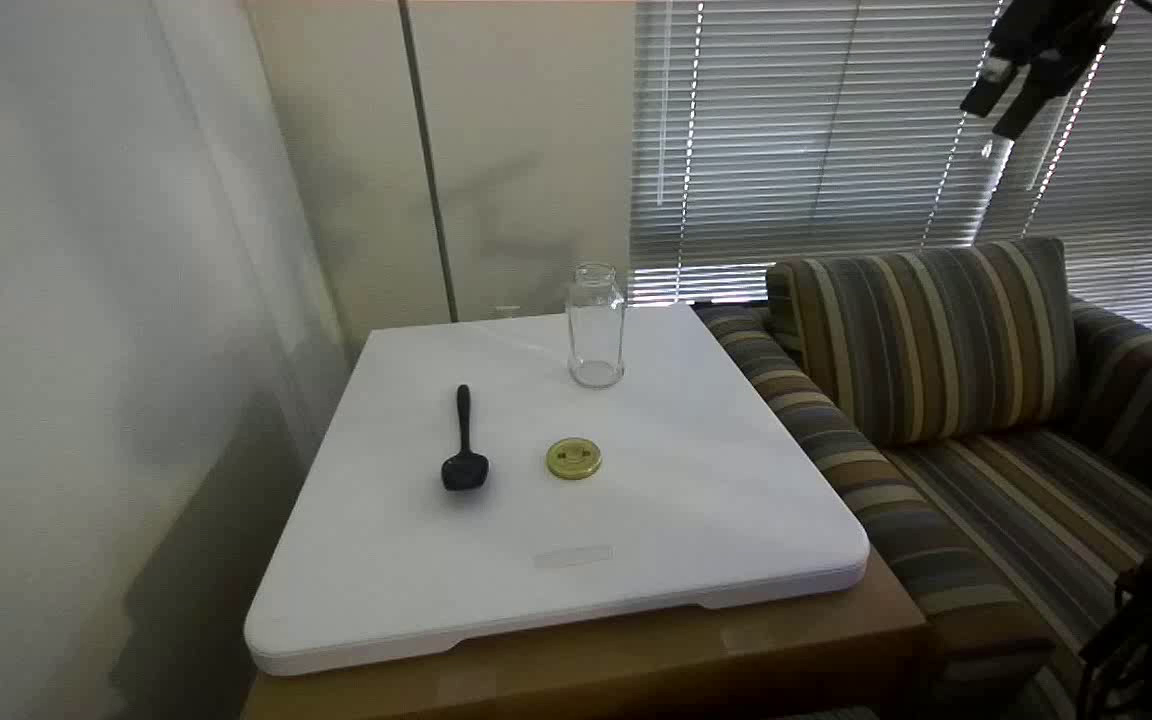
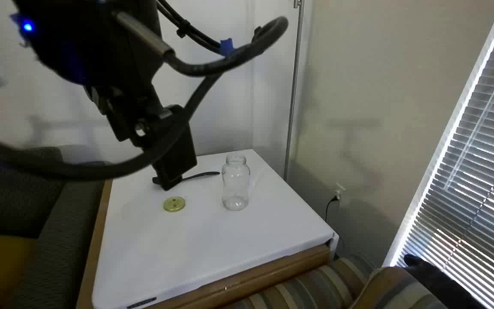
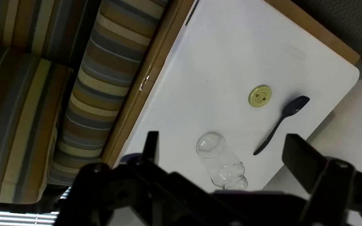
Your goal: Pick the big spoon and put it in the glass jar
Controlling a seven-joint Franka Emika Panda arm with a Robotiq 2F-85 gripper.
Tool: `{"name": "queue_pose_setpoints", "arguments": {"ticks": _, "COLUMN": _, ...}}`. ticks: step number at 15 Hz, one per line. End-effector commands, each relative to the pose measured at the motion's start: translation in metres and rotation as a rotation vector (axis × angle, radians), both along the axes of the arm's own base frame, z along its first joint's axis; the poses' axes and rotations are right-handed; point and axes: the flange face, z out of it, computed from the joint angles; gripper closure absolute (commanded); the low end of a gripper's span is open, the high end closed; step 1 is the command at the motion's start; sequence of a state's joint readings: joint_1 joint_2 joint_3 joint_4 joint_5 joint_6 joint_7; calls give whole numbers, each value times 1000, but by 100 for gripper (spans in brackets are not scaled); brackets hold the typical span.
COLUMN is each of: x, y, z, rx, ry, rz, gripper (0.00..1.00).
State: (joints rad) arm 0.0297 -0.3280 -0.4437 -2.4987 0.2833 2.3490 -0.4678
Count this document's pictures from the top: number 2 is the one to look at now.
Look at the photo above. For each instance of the white window blinds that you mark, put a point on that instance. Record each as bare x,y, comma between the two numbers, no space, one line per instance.
476,189

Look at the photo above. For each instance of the gold metal jar lid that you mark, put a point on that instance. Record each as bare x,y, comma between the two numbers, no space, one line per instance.
174,205

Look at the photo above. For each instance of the white wall outlet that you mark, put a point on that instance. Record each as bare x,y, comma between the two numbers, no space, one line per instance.
341,189

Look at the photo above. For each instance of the yellow pillow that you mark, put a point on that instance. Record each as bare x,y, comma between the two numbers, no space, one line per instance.
1,268

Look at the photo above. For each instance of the white table board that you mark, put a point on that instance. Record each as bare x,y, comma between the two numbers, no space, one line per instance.
202,246

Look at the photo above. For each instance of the brown wooden table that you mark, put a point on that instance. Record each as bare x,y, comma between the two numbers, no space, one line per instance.
248,284

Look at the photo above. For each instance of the striped sofa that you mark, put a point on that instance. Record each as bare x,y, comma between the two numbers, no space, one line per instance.
317,289

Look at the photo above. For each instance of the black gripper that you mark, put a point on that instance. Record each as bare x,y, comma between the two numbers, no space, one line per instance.
171,148

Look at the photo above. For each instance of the clear glass jar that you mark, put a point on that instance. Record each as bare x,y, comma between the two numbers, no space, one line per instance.
236,183

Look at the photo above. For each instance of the striped sofa cushion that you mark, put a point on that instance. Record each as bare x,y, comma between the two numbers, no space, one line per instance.
391,292

